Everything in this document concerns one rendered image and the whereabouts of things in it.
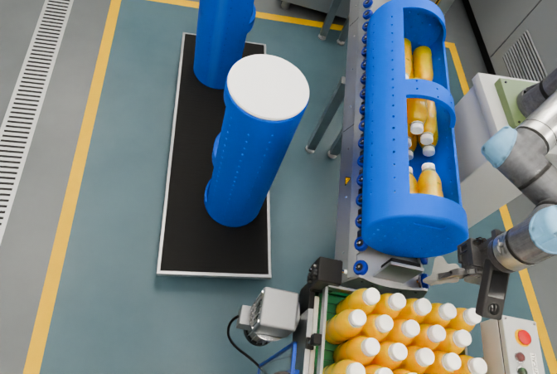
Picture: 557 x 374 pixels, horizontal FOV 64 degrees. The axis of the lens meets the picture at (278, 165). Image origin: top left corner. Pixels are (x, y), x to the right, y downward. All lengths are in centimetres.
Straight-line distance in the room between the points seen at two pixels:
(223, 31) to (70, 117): 97
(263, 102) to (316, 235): 115
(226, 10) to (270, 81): 76
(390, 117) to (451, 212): 34
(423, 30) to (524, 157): 99
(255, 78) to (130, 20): 177
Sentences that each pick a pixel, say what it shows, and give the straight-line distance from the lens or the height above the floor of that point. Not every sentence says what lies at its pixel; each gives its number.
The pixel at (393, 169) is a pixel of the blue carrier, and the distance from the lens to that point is 126.
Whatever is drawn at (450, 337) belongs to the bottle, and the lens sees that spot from 130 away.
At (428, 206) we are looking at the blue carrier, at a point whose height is 123.
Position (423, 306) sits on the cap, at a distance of 125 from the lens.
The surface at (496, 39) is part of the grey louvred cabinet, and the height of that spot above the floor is 21.
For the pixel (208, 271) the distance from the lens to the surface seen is 209.
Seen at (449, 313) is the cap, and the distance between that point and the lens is 128.
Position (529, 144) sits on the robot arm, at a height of 156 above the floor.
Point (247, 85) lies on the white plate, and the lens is 148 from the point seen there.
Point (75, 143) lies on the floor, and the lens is 258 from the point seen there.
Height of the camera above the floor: 214
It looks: 57 degrees down
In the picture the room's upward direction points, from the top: 24 degrees clockwise
